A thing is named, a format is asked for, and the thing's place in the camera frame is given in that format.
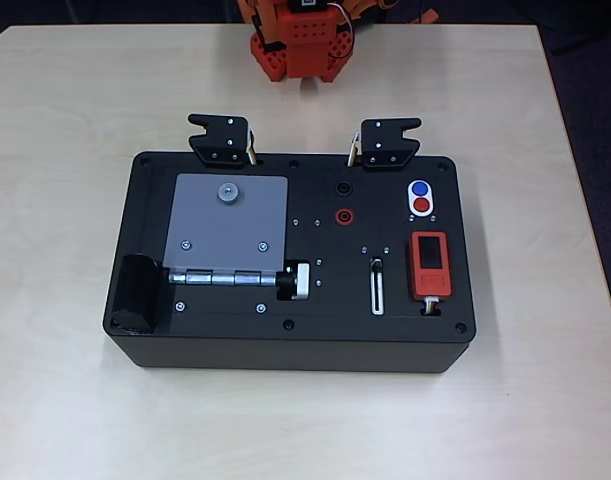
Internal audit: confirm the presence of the black cable bracket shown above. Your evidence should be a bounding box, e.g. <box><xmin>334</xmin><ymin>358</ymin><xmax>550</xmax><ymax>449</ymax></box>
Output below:
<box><xmin>187</xmin><ymin>113</ymin><xmax>259</xmax><ymax>169</ymax></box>
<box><xmin>357</xmin><ymin>117</ymin><xmax>422</xmax><ymax>173</ymax></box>

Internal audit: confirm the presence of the red display module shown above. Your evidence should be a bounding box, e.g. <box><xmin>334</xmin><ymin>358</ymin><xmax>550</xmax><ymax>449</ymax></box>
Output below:
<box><xmin>408</xmin><ymin>231</ymin><xmax>455</xmax><ymax>300</ymax></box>

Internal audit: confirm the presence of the grey round door knob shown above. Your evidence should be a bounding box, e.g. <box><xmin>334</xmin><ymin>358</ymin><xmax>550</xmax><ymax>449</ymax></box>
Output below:
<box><xmin>216</xmin><ymin>180</ymin><xmax>241</xmax><ymax>205</ymax></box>

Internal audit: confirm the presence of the orange printed part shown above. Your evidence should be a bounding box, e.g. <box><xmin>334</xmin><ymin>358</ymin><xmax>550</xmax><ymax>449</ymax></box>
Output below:
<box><xmin>334</xmin><ymin>0</ymin><xmax>440</xmax><ymax>26</ymax></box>

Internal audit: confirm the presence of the red printed table clamp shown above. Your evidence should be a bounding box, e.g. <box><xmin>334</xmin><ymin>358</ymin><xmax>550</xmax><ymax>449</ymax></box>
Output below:
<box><xmin>332</xmin><ymin>27</ymin><xmax>357</xmax><ymax>62</ymax></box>
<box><xmin>248</xmin><ymin>30</ymin><xmax>292</xmax><ymax>84</ymax></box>

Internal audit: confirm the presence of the silver metal hinge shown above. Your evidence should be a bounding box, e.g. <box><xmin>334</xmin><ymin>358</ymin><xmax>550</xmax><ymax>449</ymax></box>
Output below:
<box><xmin>167</xmin><ymin>268</ymin><xmax>279</xmax><ymax>287</ymax></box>

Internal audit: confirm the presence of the black cylinder post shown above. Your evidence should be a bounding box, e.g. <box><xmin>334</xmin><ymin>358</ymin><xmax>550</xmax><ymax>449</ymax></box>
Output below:
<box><xmin>108</xmin><ymin>253</ymin><xmax>169</xmax><ymax>335</ymax></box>

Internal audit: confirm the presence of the white hinge end block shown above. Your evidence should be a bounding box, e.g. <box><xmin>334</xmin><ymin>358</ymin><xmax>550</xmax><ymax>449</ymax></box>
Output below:
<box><xmin>289</xmin><ymin>261</ymin><xmax>312</xmax><ymax>302</ymax></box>

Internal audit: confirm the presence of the white servo cable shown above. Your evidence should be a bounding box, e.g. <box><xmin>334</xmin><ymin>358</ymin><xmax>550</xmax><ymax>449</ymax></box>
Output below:
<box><xmin>328</xmin><ymin>2</ymin><xmax>357</xmax><ymax>34</ymax></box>

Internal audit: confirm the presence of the grey hinged door plate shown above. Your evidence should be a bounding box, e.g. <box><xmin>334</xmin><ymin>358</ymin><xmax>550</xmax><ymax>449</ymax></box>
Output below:
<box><xmin>163</xmin><ymin>173</ymin><xmax>290</xmax><ymax>274</ymax></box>

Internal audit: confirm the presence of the black task board box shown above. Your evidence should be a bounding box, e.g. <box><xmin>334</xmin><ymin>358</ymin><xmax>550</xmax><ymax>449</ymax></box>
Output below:
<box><xmin>102</xmin><ymin>149</ymin><xmax>475</xmax><ymax>375</ymax></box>

